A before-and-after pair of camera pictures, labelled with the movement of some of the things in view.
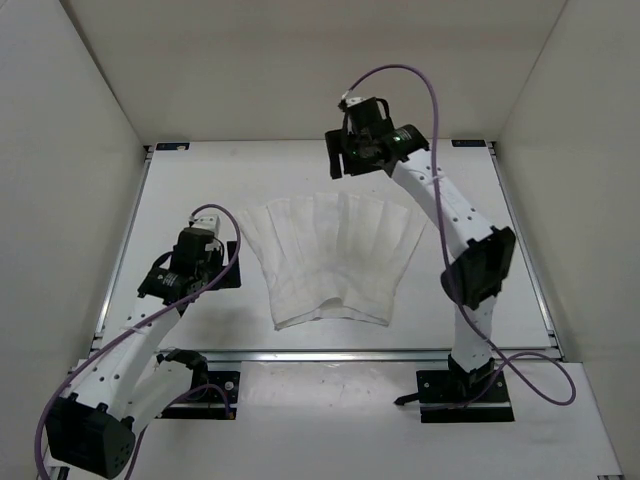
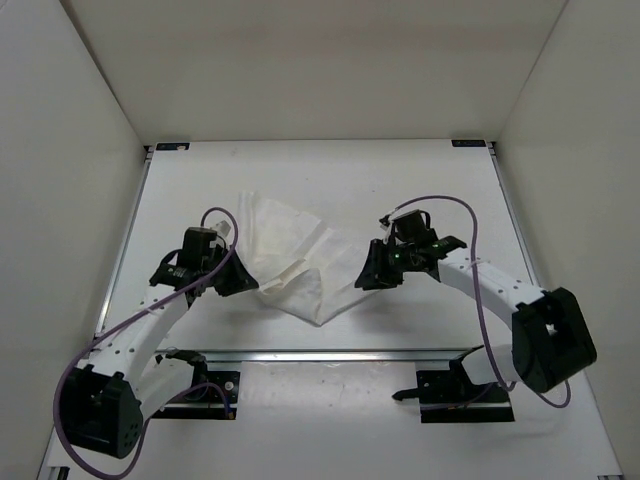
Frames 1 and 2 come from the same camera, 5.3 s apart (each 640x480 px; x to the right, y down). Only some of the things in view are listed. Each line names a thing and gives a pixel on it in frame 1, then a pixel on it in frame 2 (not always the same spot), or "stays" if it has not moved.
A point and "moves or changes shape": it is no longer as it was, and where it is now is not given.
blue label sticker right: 468,143 stays
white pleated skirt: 334,255 moves or changes shape
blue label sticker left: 172,146 stays
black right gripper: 336,145 → 375,275
